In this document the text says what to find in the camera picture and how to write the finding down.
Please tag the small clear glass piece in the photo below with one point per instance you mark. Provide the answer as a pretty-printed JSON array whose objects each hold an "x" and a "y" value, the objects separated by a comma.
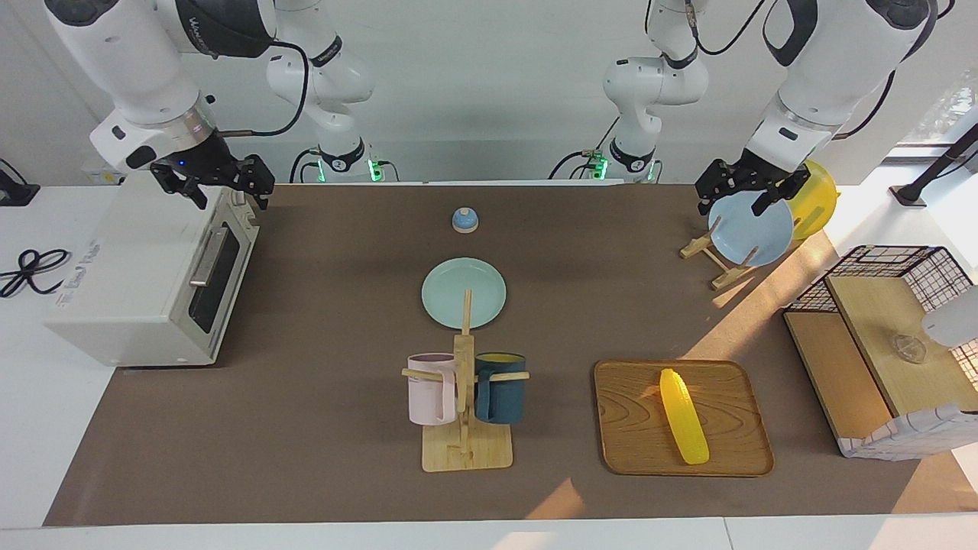
[{"x": 909, "y": 349}]

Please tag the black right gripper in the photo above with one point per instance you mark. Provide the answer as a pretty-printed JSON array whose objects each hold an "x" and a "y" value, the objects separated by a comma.
[{"x": 206, "y": 162}]

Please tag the wooden two-step shelf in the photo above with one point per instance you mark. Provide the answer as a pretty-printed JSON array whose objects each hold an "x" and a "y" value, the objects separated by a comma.
[{"x": 871, "y": 321}]

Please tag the wooden plate rack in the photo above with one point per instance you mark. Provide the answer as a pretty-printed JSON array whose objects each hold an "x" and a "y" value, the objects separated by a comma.
[{"x": 722, "y": 263}]

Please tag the wooden serving tray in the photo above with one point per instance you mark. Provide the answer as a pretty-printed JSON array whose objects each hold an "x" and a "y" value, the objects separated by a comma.
[{"x": 642, "y": 428}]

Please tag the light blue plate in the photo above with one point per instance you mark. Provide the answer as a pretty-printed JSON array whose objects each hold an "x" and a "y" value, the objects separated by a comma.
[{"x": 745, "y": 233}]

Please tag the yellow corn cob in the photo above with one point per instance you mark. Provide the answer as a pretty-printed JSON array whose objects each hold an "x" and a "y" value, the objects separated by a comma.
[{"x": 684, "y": 420}]

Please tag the yellow plate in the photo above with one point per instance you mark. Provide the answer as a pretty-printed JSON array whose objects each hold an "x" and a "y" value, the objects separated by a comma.
[{"x": 817, "y": 206}]

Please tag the white toaster oven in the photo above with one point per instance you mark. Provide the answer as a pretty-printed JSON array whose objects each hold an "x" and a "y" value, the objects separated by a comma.
[{"x": 130, "y": 267}]

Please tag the brown table mat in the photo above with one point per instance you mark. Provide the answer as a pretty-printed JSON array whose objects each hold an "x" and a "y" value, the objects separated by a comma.
[{"x": 306, "y": 458}]

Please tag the pink mug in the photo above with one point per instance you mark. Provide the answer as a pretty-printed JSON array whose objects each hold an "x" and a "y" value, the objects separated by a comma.
[{"x": 428, "y": 393}]

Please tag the wooden mug tree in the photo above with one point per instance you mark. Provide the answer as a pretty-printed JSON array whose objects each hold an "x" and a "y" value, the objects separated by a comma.
[{"x": 466, "y": 454}]

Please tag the toaster oven glass door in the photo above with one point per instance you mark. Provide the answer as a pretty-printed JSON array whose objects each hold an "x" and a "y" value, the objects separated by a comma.
[{"x": 229, "y": 294}]

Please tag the dark blue mug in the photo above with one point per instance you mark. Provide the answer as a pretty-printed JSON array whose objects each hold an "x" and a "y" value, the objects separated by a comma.
[{"x": 504, "y": 397}]

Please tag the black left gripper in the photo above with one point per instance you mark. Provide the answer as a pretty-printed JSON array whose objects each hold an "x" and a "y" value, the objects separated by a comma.
[{"x": 756, "y": 174}]

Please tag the mint green plate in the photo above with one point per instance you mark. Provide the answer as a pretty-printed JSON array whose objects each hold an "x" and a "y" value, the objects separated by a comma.
[{"x": 451, "y": 294}]

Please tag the white power strip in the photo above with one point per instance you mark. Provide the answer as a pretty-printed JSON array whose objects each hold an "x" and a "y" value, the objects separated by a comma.
[{"x": 103, "y": 176}]

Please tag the white checked cloth liner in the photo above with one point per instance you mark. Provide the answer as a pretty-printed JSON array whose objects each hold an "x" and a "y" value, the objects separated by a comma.
[{"x": 909, "y": 439}]

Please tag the white rounded device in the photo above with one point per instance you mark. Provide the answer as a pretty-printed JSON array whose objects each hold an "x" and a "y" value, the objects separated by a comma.
[{"x": 955, "y": 317}]

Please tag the black clamp mount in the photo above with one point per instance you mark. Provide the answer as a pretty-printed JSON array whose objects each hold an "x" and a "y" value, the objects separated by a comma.
[{"x": 15, "y": 192}]

